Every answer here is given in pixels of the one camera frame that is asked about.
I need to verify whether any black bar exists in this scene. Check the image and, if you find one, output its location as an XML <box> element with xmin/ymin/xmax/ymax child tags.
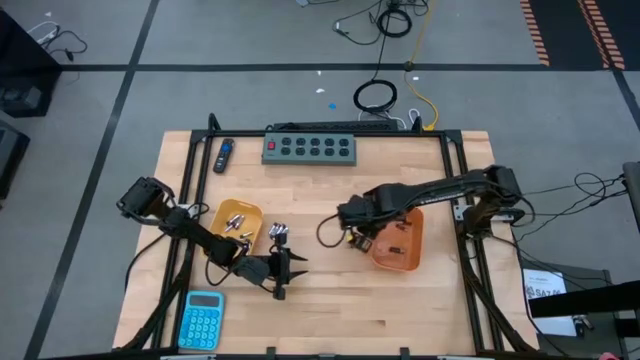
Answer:
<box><xmin>527</xmin><ymin>279</ymin><xmax>640</xmax><ymax>319</ymax></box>

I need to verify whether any black cable bundle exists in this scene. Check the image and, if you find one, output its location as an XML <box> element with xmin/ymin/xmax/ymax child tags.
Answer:
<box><xmin>519</xmin><ymin>172</ymin><xmax>631</xmax><ymax>211</ymax></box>

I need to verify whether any yellow cable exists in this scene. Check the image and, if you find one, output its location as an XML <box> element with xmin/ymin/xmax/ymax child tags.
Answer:
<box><xmin>403</xmin><ymin>0</ymin><xmax>440</xmax><ymax>132</ymax></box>

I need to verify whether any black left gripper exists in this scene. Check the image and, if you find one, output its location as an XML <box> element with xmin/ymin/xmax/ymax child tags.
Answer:
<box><xmin>232</xmin><ymin>232</ymin><xmax>309</xmax><ymax>301</ymax></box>

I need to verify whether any white paper sheet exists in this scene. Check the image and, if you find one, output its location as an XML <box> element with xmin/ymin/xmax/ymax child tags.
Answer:
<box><xmin>522</xmin><ymin>268</ymin><xmax>577</xmax><ymax>337</ymax></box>

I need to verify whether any black left arm floor cable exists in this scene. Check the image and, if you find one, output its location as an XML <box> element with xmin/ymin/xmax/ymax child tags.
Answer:
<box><xmin>123</xmin><ymin>230</ymin><xmax>169</xmax><ymax>294</ymax></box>

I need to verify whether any black remote control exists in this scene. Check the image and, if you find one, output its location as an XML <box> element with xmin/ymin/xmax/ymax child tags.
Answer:
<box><xmin>212</xmin><ymin>137</ymin><xmax>236</xmax><ymax>175</ymax></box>

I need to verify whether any grey metal power strip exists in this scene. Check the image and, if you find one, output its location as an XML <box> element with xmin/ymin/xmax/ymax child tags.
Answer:
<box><xmin>261</xmin><ymin>133</ymin><xmax>358</xmax><ymax>167</ymax></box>

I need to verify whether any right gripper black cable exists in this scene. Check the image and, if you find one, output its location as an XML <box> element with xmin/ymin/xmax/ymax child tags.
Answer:
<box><xmin>315</xmin><ymin>213</ymin><xmax>351</xmax><ymax>250</ymax></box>

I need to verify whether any small dark tool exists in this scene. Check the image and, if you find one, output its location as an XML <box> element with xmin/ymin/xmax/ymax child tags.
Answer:
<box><xmin>573</xmin><ymin>314</ymin><xmax>596</xmax><ymax>338</ymax></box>

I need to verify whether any grey side table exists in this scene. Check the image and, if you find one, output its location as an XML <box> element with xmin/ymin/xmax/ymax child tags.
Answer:
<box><xmin>514</xmin><ymin>262</ymin><xmax>640</xmax><ymax>360</ymax></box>

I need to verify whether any black cabinet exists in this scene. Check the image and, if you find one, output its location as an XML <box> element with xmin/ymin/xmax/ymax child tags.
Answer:
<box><xmin>0</xmin><ymin>9</ymin><xmax>64</xmax><ymax>119</ymax></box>

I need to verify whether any black aluminium frame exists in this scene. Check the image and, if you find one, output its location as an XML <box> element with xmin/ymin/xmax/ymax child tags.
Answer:
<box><xmin>117</xmin><ymin>113</ymin><xmax>539</xmax><ymax>360</ymax></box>

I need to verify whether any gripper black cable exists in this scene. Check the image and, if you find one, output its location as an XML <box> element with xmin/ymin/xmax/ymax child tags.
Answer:
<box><xmin>203</xmin><ymin>248</ymin><xmax>237</xmax><ymax>290</ymax></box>
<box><xmin>315</xmin><ymin>213</ymin><xmax>351</xmax><ymax>250</ymax></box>

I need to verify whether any black floor cable white plug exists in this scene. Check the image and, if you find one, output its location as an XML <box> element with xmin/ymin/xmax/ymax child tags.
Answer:
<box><xmin>332</xmin><ymin>0</ymin><xmax>386</xmax><ymax>47</ymax></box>

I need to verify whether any large black cable coil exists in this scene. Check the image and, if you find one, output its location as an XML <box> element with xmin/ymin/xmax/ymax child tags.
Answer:
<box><xmin>352</xmin><ymin>78</ymin><xmax>399</xmax><ymax>114</ymax></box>

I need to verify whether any blue calculator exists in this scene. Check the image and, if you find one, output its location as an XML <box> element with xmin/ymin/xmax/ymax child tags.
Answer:
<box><xmin>177</xmin><ymin>290</ymin><xmax>226</xmax><ymax>352</ymax></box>

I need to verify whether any black cable with adapter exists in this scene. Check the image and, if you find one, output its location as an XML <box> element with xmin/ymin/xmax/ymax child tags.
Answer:
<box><xmin>38</xmin><ymin>29</ymin><xmax>89</xmax><ymax>64</ymax></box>

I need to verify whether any white cable loop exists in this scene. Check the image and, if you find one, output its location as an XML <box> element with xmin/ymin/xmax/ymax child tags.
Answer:
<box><xmin>357</xmin><ymin>103</ymin><xmax>422</xmax><ymax>130</ymax></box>

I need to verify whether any dark equipment box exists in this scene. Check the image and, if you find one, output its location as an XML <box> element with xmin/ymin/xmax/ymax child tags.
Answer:
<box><xmin>0</xmin><ymin>119</ymin><xmax>31</xmax><ymax>201</ymax></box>

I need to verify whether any grey post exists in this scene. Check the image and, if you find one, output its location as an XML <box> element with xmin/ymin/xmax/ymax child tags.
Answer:
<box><xmin>622</xmin><ymin>160</ymin><xmax>640</xmax><ymax>236</ymax></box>

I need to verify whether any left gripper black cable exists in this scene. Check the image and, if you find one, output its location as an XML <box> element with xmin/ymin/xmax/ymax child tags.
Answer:
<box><xmin>203</xmin><ymin>248</ymin><xmax>237</xmax><ymax>290</ymax></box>

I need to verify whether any yellow plastic bin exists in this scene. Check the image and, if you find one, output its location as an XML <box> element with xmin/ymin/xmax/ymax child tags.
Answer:
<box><xmin>206</xmin><ymin>198</ymin><xmax>265</xmax><ymax>260</ymax></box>

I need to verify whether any small black cable coil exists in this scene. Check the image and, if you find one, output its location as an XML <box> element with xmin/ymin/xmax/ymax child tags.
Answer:
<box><xmin>375</xmin><ymin>7</ymin><xmax>414</xmax><ymax>39</ymax></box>

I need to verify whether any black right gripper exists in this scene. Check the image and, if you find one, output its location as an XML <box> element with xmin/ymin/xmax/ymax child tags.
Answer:
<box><xmin>337</xmin><ymin>192</ymin><xmax>401</xmax><ymax>254</ymax></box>

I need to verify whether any orange plastic bin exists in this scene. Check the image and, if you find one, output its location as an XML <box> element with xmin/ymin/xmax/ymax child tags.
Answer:
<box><xmin>370</xmin><ymin>207</ymin><xmax>425</xmax><ymax>273</ymax></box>

